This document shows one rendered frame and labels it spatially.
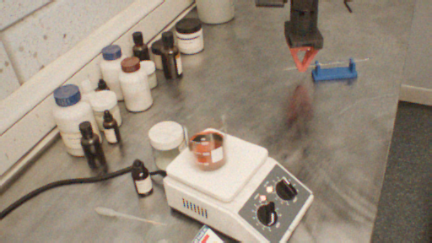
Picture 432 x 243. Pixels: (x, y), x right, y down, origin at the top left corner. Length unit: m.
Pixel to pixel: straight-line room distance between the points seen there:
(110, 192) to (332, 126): 0.44
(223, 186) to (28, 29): 0.50
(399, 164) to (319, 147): 1.14
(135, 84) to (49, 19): 0.22
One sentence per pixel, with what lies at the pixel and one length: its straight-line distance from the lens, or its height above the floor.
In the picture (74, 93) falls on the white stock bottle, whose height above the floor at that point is 0.88.
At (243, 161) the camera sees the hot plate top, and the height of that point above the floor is 0.84.
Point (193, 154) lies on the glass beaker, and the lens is 0.63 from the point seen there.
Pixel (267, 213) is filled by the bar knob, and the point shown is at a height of 0.81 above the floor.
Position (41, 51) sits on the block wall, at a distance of 0.94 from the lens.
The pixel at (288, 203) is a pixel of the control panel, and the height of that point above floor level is 0.79.
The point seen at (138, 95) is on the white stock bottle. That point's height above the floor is 0.79.
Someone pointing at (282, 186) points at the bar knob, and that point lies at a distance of 0.66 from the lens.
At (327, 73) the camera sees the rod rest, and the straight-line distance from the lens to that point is 1.01.
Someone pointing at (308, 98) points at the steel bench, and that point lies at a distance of 0.94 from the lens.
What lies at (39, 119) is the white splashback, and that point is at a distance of 0.90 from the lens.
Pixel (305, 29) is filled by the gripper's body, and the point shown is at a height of 0.89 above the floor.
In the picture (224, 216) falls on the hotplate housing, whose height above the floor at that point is 0.80.
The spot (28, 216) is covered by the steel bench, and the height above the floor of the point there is 0.75.
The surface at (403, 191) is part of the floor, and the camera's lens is 1.83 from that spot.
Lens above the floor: 1.29
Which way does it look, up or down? 38 degrees down
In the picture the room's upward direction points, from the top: 5 degrees counter-clockwise
